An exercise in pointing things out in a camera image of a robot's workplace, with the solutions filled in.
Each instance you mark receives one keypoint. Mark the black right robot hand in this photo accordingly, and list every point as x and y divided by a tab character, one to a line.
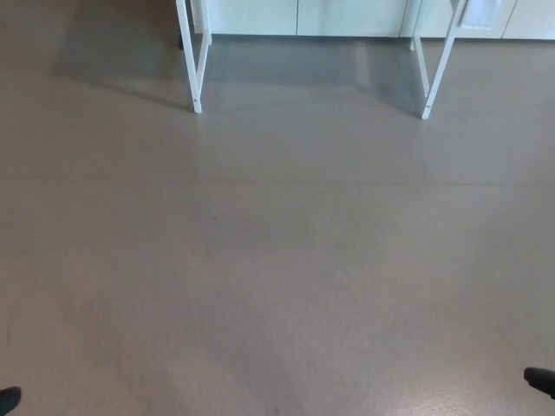
541	379

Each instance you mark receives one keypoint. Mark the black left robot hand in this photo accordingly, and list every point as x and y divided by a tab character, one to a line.
8	398

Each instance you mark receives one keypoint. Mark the white desk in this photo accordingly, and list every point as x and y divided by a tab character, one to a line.
195	65

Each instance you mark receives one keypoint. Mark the white cabinet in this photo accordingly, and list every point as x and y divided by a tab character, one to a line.
347	17

